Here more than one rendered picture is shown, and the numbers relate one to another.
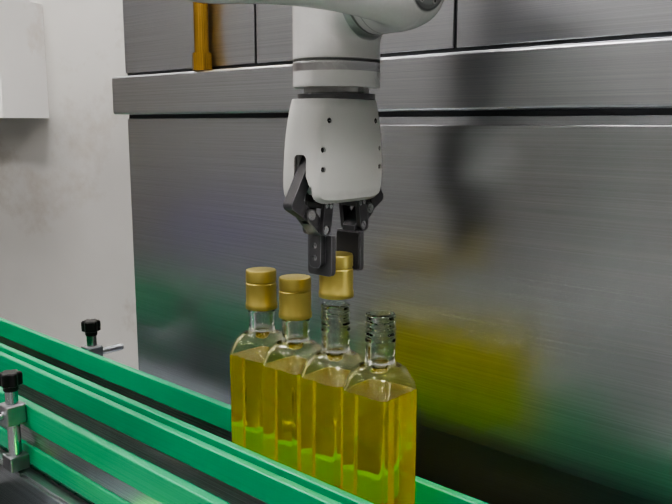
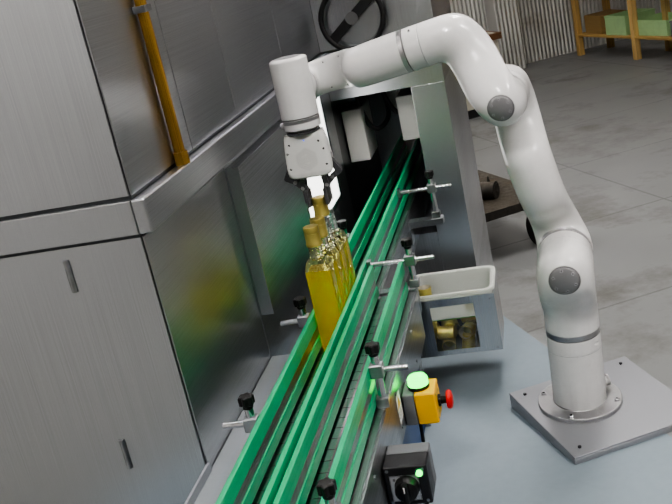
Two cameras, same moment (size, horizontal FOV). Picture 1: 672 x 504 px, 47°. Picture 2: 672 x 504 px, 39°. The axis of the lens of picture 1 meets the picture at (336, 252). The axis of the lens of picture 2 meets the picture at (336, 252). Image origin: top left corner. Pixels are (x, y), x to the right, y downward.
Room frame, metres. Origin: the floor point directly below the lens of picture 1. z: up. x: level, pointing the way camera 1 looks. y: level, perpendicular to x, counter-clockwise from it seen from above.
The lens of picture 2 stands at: (1.75, 1.85, 1.89)
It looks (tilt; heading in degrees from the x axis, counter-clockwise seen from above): 18 degrees down; 241
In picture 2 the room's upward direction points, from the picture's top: 12 degrees counter-clockwise
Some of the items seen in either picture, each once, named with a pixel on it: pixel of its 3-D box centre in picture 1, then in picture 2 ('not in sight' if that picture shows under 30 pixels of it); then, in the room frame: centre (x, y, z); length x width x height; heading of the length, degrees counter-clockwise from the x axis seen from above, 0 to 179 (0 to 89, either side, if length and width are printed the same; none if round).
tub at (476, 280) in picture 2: not in sight; (453, 296); (0.40, -0.06, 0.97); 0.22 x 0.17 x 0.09; 137
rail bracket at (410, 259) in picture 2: not in sight; (401, 263); (0.55, -0.04, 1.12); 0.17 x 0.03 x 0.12; 137
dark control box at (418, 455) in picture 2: not in sight; (410, 474); (0.98, 0.53, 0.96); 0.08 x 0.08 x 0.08; 47
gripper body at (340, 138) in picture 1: (336, 143); (307, 150); (0.76, 0.00, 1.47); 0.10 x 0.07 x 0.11; 138
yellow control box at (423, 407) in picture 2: not in sight; (423, 402); (0.79, 0.32, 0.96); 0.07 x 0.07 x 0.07; 47
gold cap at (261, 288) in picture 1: (261, 288); (312, 235); (0.84, 0.08, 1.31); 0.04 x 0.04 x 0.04
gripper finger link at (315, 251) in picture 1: (313, 242); (331, 188); (0.74, 0.02, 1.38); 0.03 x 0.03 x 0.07; 48
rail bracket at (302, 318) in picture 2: not in sight; (296, 326); (0.91, 0.05, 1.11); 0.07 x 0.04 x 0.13; 137
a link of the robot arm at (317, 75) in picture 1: (337, 78); (300, 123); (0.76, 0.00, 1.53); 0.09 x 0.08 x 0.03; 138
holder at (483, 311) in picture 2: not in sight; (446, 314); (0.42, -0.08, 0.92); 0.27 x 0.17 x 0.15; 137
